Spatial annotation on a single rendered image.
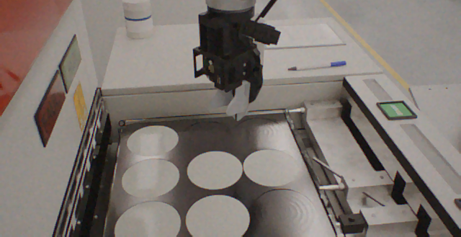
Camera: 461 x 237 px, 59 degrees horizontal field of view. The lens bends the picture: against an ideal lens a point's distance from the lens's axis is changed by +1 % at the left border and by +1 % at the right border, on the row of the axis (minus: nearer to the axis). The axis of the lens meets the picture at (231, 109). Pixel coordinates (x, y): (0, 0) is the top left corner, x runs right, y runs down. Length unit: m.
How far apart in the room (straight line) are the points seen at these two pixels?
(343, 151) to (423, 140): 0.15
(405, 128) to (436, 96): 0.43
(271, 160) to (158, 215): 0.23
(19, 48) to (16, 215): 0.19
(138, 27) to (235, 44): 0.50
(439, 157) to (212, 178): 0.38
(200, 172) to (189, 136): 0.11
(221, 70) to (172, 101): 0.31
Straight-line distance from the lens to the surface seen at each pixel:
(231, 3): 0.58
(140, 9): 1.07
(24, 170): 0.50
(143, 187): 0.72
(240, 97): 0.67
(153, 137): 0.83
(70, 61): 0.69
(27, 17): 0.40
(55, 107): 0.60
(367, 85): 0.92
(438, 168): 0.74
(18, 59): 0.37
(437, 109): 1.17
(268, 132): 0.83
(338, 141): 0.86
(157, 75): 0.91
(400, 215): 0.70
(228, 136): 0.82
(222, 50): 0.60
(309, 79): 0.92
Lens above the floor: 1.39
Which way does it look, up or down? 33 degrees down
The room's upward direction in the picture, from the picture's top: straight up
